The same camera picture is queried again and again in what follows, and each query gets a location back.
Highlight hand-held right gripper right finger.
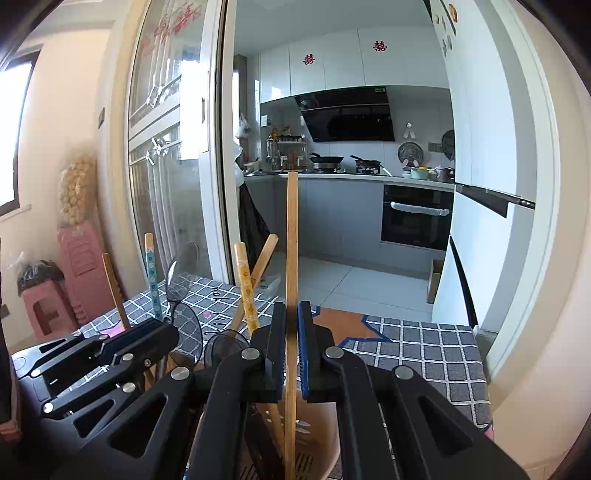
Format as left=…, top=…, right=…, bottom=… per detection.
left=298, top=301, right=527, bottom=480

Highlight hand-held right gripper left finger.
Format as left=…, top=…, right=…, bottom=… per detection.
left=51, top=302, right=288, bottom=480

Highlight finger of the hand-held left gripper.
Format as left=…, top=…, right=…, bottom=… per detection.
left=30, top=318, right=180, bottom=398
left=41, top=381, right=140, bottom=440

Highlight translucent grey plastic spoon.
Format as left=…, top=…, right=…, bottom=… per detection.
left=203, top=329, right=251, bottom=366
left=172, top=300, right=205, bottom=371
left=165, top=242, right=201, bottom=320

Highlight plain bamboo chopstick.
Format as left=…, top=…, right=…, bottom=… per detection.
left=102, top=253, right=132, bottom=331
left=284, top=171, right=300, bottom=480
left=228, top=234, right=280, bottom=333

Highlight blue patterned bamboo chopstick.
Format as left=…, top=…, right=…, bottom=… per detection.
left=143, top=232, right=164, bottom=322

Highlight yellow patterned bamboo chopstick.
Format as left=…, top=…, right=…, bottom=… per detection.
left=233, top=241, right=260, bottom=336

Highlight cream plastic utensil holder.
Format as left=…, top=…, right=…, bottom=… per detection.
left=139, top=351, right=343, bottom=480

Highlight pink plastic stool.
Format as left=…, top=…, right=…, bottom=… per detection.
left=57, top=220, right=117, bottom=326
left=22, top=281, right=78, bottom=344

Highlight black plastic bag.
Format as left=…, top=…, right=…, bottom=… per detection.
left=16, top=260, right=66, bottom=297

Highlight grey checkered tablecloth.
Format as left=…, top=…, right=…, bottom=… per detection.
left=69, top=272, right=495, bottom=432

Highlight black hanging apron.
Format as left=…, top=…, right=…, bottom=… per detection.
left=237, top=179, right=271, bottom=267

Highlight grey lower kitchen cabinets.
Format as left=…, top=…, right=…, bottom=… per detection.
left=245, top=174, right=385, bottom=265

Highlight cardboard box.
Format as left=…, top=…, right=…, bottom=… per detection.
left=426, top=259, right=447, bottom=305

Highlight bag of round pale balls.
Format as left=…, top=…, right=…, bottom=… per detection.
left=59, top=154, right=99, bottom=228

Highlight black built-in oven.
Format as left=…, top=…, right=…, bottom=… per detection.
left=380, top=184, right=456, bottom=253

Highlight black wok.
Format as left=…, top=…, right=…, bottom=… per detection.
left=308, top=152, right=345, bottom=171

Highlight metal spice rack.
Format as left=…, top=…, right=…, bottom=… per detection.
left=265, top=135, right=308, bottom=173

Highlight sliding glass door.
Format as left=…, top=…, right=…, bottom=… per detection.
left=127, top=0, right=237, bottom=284

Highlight round patterned plate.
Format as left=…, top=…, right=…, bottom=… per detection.
left=397, top=141, right=422, bottom=167

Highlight window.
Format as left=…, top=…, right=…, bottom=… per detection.
left=0, top=50, right=41, bottom=219

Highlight black range hood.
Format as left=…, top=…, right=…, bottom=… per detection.
left=294, top=85, right=397, bottom=143

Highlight white refrigerator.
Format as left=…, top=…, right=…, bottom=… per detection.
left=429, top=0, right=557, bottom=377

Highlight white upper kitchen cabinets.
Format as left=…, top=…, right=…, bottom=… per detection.
left=259, top=28, right=454, bottom=105

